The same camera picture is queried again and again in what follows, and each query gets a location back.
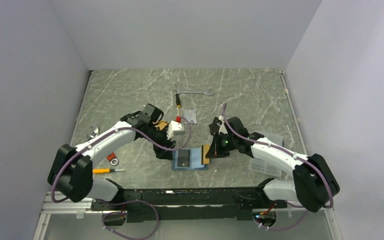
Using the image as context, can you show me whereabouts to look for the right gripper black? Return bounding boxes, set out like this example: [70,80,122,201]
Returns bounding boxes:
[205,131,238,159]

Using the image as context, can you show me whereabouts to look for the blue leather card holder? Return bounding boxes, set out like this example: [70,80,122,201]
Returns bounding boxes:
[171,147,208,171]

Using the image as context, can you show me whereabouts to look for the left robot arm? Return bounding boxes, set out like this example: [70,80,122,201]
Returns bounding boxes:
[47,103,176,210]

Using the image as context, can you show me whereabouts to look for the aluminium frame rail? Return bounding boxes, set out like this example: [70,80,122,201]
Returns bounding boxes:
[32,187,344,240]

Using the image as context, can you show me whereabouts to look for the single black credit card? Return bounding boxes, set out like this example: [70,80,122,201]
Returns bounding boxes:
[176,149,190,168]

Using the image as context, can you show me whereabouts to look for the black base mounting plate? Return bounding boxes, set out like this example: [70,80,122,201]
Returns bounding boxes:
[91,187,287,223]

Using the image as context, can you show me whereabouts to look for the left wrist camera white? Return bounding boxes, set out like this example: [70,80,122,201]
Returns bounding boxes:
[166,116,185,139]

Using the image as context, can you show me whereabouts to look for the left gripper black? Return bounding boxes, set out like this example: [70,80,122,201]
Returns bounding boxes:
[144,124,176,160]

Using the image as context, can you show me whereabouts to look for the clear plastic screw box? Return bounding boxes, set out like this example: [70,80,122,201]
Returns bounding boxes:
[249,131,284,179]

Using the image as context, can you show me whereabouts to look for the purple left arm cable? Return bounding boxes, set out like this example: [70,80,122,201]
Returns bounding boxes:
[50,115,193,240]

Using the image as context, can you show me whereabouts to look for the silver credit card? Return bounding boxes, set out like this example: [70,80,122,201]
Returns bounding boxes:
[183,108,198,125]

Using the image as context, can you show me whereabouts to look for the silver open-end wrench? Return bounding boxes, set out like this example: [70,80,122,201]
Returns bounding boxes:
[172,89,214,96]

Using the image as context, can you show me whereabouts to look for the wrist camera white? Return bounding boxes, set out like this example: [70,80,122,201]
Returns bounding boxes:
[209,115,228,136]
[166,116,185,139]

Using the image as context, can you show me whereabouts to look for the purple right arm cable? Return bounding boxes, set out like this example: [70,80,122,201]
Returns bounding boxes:
[221,102,335,232]

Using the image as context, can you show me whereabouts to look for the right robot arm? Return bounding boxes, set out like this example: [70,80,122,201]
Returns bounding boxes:
[206,116,340,213]

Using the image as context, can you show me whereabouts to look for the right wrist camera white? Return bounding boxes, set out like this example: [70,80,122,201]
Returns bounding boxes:
[209,115,228,136]

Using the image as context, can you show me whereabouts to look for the yellow handle screwdriver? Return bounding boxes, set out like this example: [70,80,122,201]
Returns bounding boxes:
[92,168,124,175]

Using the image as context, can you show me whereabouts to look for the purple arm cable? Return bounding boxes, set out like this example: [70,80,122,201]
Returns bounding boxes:
[221,102,335,232]
[50,115,193,240]

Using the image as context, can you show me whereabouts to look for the black credit card stack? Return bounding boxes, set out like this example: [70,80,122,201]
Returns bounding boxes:
[208,119,221,136]

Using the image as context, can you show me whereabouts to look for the red adjustable wrench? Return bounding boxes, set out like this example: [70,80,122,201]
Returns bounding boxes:
[85,124,119,166]

